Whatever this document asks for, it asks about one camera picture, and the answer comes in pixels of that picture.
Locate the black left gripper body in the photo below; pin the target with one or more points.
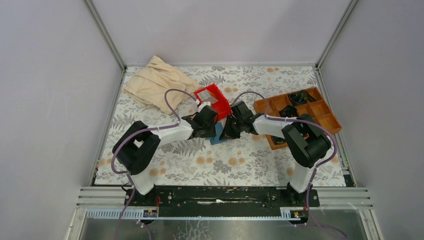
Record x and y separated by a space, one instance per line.
209 131

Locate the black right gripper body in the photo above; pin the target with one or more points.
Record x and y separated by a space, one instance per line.
233 128

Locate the blue card holder wallet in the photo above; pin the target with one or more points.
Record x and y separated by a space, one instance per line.
219 129

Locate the red plastic bin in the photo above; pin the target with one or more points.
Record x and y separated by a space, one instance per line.
222 107

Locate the wooden compartment tray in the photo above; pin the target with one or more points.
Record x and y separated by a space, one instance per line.
307 101

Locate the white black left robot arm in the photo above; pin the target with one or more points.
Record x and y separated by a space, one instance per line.
136 148

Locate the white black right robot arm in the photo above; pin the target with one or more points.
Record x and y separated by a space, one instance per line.
306 140

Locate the stack of credit cards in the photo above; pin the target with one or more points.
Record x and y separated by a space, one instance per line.
207 96

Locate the beige crumpled cloth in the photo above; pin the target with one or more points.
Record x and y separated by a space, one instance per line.
149 84

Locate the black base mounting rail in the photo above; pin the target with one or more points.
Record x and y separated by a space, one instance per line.
222 201

